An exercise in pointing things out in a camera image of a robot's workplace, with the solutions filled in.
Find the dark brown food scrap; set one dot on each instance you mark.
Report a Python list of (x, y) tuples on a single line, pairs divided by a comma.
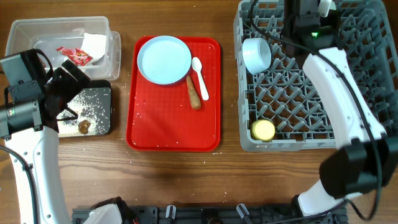
[(84, 126)]

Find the light blue small bowl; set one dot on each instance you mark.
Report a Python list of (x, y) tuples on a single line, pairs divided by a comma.
[(256, 55)]

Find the scattered white rice grains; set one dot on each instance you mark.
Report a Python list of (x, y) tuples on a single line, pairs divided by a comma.
[(93, 109)]

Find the white plastic spoon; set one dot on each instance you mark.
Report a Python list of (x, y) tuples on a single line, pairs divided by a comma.
[(197, 67)]

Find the white paper napkin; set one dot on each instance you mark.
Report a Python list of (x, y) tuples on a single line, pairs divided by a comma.
[(94, 45)]

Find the clear plastic waste bin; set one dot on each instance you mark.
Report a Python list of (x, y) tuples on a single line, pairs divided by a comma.
[(48, 34)]

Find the large light blue plate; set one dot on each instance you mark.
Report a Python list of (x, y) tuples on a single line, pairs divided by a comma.
[(164, 60)]

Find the yellow plastic cup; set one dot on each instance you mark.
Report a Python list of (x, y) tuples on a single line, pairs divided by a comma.
[(263, 130)]

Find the red plastic serving tray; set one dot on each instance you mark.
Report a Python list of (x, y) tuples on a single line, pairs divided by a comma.
[(160, 118)]

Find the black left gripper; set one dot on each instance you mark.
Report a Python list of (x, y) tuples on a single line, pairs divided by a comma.
[(73, 85)]

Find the red foil snack wrapper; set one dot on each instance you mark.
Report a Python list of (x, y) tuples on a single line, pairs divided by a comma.
[(77, 56)]

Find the grey dishwasher rack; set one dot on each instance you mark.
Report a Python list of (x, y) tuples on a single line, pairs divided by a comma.
[(283, 95)]

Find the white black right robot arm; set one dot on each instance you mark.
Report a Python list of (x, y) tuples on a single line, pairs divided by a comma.
[(366, 156)]

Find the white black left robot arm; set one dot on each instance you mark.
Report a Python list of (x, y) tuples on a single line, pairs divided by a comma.
[(29, 126)]

